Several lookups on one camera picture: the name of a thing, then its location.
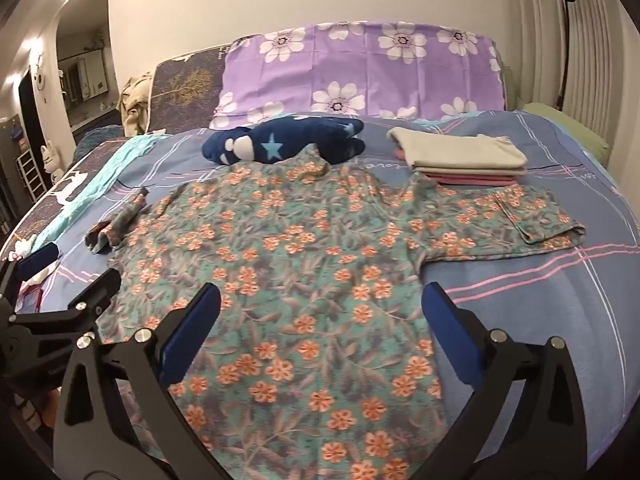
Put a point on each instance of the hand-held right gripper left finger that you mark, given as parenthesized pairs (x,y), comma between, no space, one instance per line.
(192,330)

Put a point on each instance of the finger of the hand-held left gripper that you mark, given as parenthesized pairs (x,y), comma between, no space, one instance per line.
(95,294)
(41,258)

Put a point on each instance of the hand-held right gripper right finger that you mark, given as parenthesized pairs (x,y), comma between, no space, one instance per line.
(446,336)

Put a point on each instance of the green orange floral shirt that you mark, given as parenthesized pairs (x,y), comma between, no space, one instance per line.
(310,285)

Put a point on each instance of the dark deer print mattress cover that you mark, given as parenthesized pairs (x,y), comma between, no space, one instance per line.
(65,190)

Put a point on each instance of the white rack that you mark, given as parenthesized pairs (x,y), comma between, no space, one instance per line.
(31,172)

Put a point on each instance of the blue plaid bed sheet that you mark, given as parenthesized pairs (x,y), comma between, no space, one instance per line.
(540,320)

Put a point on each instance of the teal cloth strip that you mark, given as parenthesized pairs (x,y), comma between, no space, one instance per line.
(100,180)

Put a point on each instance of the dark blue knitted blanket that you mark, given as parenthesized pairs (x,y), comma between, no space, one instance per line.
(97,136)

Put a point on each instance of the folded pink cloth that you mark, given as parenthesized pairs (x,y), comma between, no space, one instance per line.
(470,179)

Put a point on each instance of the beige clothing pile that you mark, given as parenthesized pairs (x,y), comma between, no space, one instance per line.
(135,105)

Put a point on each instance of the folded beige cloth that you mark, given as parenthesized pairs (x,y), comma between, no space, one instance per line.
(460,152)

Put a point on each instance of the navy star print plush garment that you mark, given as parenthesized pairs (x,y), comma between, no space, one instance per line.
(280,142)

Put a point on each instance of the dark tree print cushion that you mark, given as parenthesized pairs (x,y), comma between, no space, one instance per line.
(187,85)

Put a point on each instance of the green blanket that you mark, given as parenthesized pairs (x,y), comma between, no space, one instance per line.
(570,127)

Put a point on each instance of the purple floral pillow cover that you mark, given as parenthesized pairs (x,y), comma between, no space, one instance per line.
(370,70)

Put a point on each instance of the white pleated curtain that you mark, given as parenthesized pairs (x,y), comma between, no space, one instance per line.
(590,60)

